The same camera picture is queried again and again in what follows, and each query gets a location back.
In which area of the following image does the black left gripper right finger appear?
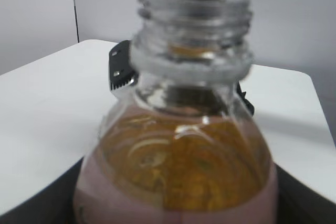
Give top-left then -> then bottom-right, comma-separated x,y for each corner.
277,167 -> 335,224

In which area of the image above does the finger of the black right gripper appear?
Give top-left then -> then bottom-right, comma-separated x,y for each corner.
109,40 -> 139,95
235,82 -> 255,116

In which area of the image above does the oolong tea bottle pink label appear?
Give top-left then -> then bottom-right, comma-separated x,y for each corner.
72,0 -> 279,224

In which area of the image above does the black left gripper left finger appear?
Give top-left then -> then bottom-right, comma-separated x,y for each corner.
1,159 -> 82,223

